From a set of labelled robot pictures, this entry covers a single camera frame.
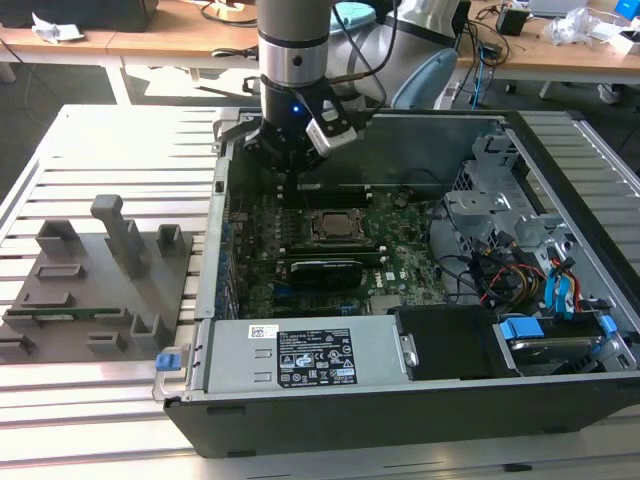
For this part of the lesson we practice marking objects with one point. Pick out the blue case latch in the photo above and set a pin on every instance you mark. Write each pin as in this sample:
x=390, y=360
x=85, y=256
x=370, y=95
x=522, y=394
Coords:
x=167, y=362

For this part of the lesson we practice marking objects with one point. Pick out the white sneaker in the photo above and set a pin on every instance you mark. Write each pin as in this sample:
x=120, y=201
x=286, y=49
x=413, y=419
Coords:
x=611, y=92

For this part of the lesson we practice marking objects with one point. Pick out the CPU socket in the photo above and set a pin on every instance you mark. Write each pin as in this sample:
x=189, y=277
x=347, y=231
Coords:
x=337, y=244

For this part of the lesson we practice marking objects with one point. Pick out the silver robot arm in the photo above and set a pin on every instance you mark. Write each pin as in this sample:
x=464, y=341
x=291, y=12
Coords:
x=292, y=30

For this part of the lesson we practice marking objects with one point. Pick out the round coin battery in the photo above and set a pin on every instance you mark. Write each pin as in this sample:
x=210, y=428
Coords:
x=400, y=200

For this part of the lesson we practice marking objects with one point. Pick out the clear plastic bag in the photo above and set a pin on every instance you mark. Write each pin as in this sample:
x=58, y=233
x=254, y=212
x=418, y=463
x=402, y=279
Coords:
x=570, y=27

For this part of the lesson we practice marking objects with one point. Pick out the black bag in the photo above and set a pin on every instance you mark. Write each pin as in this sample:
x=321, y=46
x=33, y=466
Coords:
x=75, y=12

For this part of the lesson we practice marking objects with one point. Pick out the black PC case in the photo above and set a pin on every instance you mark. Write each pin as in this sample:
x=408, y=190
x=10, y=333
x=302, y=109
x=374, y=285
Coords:
x=450, y=420

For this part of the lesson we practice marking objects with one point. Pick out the white cardboard box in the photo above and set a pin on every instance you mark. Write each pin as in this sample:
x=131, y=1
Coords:
x=615, y=35

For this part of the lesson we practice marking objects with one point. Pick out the black drive bay cover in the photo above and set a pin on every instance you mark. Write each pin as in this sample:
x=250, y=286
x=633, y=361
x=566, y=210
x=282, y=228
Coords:
x=445, y=345

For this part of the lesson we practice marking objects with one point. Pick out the black RAM slot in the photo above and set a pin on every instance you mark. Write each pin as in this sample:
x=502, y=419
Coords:
x=345, y=194
x=374, y=259
x=345, y=198
x=370, y=253
x=345, y=186
x=345, y=190
x=330, y=247

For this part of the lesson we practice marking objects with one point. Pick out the wooden desk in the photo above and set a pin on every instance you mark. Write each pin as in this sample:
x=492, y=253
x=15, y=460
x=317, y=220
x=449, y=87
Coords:
x=150, y=42
x=550, y=62

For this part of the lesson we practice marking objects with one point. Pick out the hard disk in blue carrier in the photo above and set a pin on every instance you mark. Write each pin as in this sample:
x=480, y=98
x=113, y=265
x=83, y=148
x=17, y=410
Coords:
x=545, y=352

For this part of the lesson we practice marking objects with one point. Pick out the silver power supply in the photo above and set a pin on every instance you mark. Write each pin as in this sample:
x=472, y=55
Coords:
x=235, y=360

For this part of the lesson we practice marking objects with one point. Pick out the green motherboard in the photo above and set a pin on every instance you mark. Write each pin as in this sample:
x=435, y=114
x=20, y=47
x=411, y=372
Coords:
x=410, y=250

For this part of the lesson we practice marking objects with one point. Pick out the crumpled white paper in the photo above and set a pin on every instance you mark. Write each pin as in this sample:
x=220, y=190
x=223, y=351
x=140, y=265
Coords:
x=55, y=30

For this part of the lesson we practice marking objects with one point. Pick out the green RAM stick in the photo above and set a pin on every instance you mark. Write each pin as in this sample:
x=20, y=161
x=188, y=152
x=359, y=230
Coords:
x=75, y=315

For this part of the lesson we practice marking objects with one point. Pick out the silver CPU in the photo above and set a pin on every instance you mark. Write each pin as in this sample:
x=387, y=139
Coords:
x=336, y=225

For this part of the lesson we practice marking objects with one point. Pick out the black graphics card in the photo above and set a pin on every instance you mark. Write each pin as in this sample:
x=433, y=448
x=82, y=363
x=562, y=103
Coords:
x=325, y=274

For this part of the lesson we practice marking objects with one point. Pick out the silver metal drive cage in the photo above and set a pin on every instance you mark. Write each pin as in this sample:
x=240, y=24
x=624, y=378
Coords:
x=475, y=215

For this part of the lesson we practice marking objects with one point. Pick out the grey parts rack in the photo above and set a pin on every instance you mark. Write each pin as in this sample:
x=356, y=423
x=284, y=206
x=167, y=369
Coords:
x=100, y=295

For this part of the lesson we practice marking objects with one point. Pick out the small black box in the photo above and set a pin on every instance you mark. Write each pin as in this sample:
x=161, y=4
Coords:
x=511, y=21

